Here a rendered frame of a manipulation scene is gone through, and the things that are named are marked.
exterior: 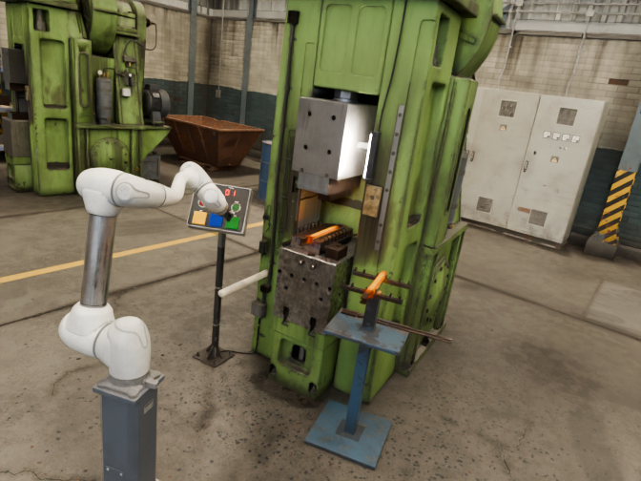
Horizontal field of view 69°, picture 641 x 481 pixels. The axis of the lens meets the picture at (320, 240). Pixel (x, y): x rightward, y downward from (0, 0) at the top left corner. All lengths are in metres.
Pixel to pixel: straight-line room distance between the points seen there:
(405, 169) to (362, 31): 0.75
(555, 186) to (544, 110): 1.09
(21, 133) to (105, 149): 0.97
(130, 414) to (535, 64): 7.45
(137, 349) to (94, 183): 0.65
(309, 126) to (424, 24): 0.76
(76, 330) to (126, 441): 0.49
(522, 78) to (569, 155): 1.56
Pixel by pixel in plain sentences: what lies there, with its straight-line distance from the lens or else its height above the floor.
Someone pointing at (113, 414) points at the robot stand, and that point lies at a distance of 2.17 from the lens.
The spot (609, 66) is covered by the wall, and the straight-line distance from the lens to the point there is 8.13.
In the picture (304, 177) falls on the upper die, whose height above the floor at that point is 1.34.
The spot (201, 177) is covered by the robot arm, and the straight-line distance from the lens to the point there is 2.38.
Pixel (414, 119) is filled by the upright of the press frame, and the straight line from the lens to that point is 2.54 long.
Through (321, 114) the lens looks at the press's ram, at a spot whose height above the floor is 1.69.
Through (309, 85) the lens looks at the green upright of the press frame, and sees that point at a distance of 2.81.
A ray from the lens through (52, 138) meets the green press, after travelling 7.07.
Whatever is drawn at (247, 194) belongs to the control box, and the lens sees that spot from 2.86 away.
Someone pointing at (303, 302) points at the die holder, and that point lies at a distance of 2.78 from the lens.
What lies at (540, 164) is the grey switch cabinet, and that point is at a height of 1.14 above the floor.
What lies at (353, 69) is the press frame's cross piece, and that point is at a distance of 2.69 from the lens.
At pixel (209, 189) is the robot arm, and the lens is 2.32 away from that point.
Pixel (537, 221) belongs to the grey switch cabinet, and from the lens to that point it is 7.65.
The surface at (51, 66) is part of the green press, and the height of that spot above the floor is 1.62.
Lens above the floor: 1.85
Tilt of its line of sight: 18 degrees down
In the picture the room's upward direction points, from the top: 8 degrees clockwise
